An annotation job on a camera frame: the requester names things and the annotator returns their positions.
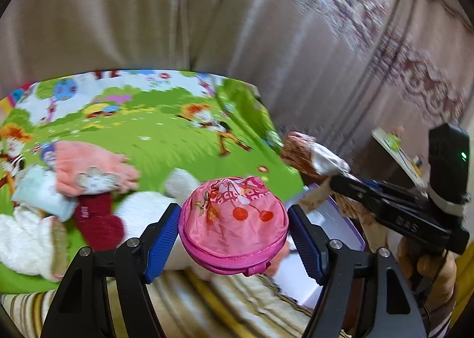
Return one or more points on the white plush cloth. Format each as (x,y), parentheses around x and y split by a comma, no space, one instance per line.
(26,245)

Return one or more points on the striped beige bedding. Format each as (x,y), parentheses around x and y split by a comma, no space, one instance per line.
(229,301)

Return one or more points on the dark red knit sock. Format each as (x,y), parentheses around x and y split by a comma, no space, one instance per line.
(97,225)

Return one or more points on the pink round zip pouch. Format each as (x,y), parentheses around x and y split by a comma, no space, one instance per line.
(229,230)

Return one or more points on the pink knitted glove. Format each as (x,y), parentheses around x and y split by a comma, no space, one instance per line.
(85,160)

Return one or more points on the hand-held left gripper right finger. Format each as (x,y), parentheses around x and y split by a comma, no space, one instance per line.
(304,243)

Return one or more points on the white fluffy cloth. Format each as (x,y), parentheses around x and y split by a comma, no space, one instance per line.
(144,212)

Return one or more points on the green cartoon printed blanket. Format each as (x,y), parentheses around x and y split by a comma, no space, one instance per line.
(155,138)

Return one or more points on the purple cardboard box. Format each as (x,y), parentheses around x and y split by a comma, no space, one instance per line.
(333,216)

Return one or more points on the brown patterned sock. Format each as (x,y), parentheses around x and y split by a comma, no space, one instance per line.
(300,152)

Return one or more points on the green small toy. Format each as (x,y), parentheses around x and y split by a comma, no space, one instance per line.
(393,141)

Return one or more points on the white pedestal table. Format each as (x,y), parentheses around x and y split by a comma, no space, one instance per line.
(403,160)

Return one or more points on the person's right hand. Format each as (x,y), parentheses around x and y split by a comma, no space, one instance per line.
(440,275)

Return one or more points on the light blue sock packet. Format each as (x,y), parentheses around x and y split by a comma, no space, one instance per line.
(40,191)

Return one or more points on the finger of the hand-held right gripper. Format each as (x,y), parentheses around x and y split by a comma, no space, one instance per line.
(385,185)
(355,191)

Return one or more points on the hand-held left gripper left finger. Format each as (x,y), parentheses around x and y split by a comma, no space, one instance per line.
(163,241)

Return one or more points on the small dark table item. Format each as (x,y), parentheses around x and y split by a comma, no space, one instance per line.
(418,161)

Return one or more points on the beige lace-trimmed curtain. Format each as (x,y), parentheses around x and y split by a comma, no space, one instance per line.
(259,26)

